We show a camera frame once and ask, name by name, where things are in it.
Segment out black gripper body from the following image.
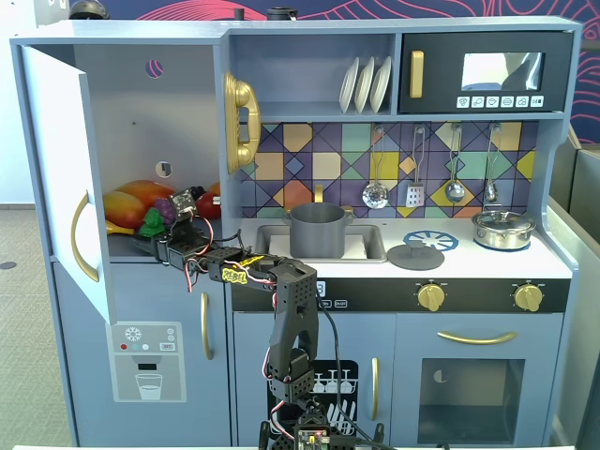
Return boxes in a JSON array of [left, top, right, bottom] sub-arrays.
[[154, 223, 213, 269]]

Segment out white cabinet door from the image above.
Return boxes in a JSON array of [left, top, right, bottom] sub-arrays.
[[21, 44, 118, 327]]

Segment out purple toy grapes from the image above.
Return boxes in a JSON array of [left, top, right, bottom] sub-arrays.
[[154, 196, 178, 223]]

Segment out yellow toy banana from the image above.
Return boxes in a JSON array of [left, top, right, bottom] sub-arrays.
[[105, 219, 142, 237]]

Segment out red toy pepper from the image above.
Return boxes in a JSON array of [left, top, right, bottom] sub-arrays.
[[195, 190, 222, 221]]

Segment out large orange toy mango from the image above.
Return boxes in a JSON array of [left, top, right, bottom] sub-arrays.
[[116, 179, 176, 208]]

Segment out yellow orange toy mango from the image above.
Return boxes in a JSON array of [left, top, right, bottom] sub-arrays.
[[102, 190, 146, 228]]

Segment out freezer door with dispenser print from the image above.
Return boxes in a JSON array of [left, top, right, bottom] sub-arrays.
[[52, 261, 233, 449]]

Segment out dishwasher door with rack print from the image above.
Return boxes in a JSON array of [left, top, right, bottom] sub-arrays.
[[232, 312, 397, 446]]

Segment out gold toy telephone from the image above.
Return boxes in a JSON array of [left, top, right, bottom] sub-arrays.
[[222, 70, 263, 176]]

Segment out grey plastic pot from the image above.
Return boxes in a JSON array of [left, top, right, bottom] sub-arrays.
[[281, 202, 355, 260]]

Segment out grey toy sink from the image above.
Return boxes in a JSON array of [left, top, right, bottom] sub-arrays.
[[254, 223, 388, 265]]

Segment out steel slotted spoon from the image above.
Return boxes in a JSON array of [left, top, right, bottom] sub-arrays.
[[361, 124, 391, 210]]

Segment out blue toy kitchen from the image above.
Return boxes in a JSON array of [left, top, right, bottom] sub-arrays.
[[8, 17, 585, 449]]

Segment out white toy plate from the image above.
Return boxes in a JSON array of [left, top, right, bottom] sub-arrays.
[[353, 55, 376, 115], [338, 55, 361, 115], [368, 55, 393, 114]]

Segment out controller circuit board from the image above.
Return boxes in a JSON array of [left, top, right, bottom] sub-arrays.
[[293, 423, 330, 447]]

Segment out grey pot lid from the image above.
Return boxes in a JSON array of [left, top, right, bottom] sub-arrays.
[[386, 240, 446, 272]]

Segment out black helmet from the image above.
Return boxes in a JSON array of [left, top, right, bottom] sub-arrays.
[[68, 0, 111, 21]]

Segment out steel slotted spatula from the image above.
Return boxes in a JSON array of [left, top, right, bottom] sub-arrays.
[[404, 124, 428, 209]]

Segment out black round device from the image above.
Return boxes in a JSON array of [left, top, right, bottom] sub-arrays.
[[265, 6, 299, 23]]

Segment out gold stove knob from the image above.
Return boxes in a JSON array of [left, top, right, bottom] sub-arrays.
[[416, 281, 447, 312], [513, 282, 546, 313]]

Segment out steel ladle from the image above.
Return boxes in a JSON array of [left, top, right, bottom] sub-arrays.
[[444, 122, 467, 204]]

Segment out black microwave door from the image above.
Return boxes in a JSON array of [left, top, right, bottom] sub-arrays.
[[397, 31, 576, 115]]

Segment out steel pot with lid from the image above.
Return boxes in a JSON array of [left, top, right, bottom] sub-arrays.
[[470, 208, 537, 250]]

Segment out oven door with window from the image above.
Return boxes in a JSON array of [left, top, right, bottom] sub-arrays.
[[396, 312, 564, 446]]

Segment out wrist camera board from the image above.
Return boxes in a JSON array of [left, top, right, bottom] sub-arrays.
[[168, 187, 199, 221]]

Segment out red white servo cable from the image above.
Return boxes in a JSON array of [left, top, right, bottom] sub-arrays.
[[183, 213, 278, 295]]

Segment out gold cabinet door handle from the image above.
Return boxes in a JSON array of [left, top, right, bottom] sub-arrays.
[[69, 189, 101, 284]]

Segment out gold freezer door handle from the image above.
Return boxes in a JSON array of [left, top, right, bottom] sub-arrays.
[[200, 291, 216, 362]]

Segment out black power cable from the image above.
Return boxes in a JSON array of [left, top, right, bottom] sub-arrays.
[[316, 303, 393, 449]]

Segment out gold dishwasher door handle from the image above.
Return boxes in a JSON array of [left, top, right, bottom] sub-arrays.
[[369, 357, 381, 422]]

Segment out gold microwave handle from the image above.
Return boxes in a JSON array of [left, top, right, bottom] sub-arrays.
[[410, 50, 426, 99]]

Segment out gold oven door handle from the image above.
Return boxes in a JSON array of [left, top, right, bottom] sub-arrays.
[[436, 329, 518, 347]]

